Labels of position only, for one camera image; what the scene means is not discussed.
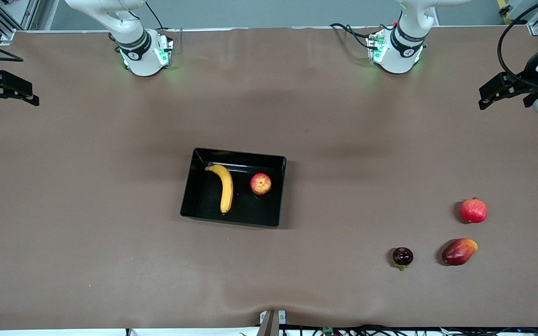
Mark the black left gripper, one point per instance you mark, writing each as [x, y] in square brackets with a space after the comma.
[529, 77]

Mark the black rectangular plastic box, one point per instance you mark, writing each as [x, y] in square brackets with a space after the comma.
[203, 205]

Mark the yellow banana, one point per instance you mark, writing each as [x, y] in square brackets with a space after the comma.
[226, 186]

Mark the red yellow apple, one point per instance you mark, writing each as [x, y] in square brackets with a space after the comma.
[260, 184]

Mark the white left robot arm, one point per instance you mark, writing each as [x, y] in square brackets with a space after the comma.
[402, 51]

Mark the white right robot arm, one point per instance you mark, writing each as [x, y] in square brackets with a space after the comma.
[140, 51]

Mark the red pomegranate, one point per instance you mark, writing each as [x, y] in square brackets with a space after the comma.
[473, 211]

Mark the red yellow mango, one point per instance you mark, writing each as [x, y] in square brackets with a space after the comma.
[458, 252]

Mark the brown table cloth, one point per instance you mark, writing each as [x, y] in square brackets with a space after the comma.
[110, 261]

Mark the dark purple mangosteen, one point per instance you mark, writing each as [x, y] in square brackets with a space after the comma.
[402, 256]

